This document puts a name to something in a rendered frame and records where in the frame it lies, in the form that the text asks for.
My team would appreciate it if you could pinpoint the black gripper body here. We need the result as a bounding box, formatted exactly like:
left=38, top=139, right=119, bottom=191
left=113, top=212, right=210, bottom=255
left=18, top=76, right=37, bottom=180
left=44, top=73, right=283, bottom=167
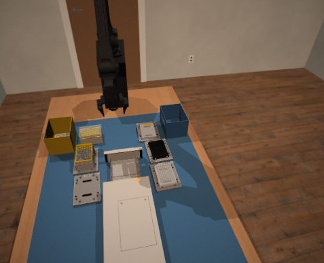
left=96, top=93, right=128, bottom=106

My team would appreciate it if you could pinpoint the white multiwell plate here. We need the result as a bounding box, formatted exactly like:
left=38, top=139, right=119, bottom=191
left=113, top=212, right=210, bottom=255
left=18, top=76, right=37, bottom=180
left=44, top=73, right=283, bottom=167
left=154, top=163, right=177, bottom=187

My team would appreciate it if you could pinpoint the dark blue open bin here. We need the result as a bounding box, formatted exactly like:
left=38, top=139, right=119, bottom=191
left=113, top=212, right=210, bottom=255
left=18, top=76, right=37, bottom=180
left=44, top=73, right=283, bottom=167
left=160, top=103, right=189, bottom=139

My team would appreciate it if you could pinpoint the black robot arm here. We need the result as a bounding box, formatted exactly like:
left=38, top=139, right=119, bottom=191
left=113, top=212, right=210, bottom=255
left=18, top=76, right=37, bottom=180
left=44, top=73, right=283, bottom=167
left=94, top=0, right=122, bottom=111

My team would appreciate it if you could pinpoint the blue bench mat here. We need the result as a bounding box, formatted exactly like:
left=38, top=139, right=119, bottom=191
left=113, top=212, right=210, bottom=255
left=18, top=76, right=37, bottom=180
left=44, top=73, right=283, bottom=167
left=27, top=112, right=248, bottom=263

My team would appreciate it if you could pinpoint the white rectangular plate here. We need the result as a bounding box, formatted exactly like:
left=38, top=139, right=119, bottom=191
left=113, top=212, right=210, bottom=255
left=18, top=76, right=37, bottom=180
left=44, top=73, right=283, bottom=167
left=140, top=123, right=157, bottom=139

